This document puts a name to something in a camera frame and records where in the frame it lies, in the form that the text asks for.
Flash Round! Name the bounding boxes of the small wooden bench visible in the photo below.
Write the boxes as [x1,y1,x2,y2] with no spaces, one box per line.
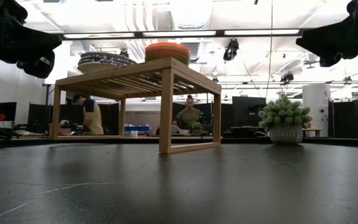
[302,128,323,138]

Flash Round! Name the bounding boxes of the person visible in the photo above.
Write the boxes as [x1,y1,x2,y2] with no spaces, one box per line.
[72,93,105,136]
[172,94,203,135]

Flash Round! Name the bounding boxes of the green plant in patterned pot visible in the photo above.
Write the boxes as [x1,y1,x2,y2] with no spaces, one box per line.
[257,95,313,145]

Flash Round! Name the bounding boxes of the black computer monitor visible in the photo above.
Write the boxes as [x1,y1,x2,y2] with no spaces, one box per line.
[0,101,17,123]
[232,96,267,136]

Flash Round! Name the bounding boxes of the white pillar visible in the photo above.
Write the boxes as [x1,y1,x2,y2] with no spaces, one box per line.
[301,83,332,138]

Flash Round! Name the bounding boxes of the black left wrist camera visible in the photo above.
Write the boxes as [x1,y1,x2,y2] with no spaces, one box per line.
[16,50,56,80]

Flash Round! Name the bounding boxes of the hanging thin cable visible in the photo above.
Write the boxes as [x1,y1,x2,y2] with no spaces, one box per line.
[265,0,274,100]

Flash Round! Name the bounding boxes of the blue storage bins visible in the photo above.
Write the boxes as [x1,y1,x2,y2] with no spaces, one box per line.
[124,125,151,133]

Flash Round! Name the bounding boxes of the black partition wall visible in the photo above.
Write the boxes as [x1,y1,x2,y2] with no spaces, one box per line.
[328,98,358,139]

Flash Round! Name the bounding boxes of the long ceiling light strip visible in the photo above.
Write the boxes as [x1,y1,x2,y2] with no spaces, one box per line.
[62,28,303,40]

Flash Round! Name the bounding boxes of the pink plastic bowl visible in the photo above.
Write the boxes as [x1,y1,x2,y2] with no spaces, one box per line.
[144,49,191,58]

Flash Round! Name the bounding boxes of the small potted green plant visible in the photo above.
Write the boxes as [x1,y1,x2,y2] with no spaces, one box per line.
[191,121,204,136]

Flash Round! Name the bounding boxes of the wooden slatted shelf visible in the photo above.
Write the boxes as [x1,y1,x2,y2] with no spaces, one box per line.
[50,57,223,155]

